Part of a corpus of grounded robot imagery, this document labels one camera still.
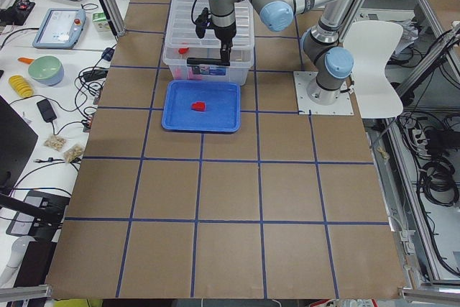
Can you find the white chair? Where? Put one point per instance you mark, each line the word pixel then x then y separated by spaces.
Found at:
pixel 371 44

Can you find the green bowl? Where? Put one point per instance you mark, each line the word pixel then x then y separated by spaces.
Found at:
pixel 47 70

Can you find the red block in box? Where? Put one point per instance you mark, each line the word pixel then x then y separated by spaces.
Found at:
pixel 183 50

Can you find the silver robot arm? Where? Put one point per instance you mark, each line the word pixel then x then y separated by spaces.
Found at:
pixel 320 42

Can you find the yellow sliced toy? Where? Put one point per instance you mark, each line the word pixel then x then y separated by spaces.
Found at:
pixel 21 86

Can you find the clear plastic storage box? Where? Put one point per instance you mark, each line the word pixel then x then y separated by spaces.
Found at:
pixel 181 32

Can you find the black box handle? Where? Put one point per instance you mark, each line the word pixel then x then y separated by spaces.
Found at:
pixel 207 61

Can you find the near teach pendant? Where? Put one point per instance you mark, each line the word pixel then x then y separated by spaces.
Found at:
pixel 60 29

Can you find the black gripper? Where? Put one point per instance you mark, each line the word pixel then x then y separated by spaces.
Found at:
pixel 225 34

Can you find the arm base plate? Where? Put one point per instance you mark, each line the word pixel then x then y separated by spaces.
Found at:
pixel 313 100

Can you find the red block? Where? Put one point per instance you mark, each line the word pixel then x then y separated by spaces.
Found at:
pixel 183 50
pixel 198 106

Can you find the green white carton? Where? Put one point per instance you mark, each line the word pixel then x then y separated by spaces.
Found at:
pixel 100 22

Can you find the blue plastic tray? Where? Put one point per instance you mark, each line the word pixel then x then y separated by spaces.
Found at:
pixel 223 107

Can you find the black power adapter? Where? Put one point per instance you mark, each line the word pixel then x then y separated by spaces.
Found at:
pixel 46 110

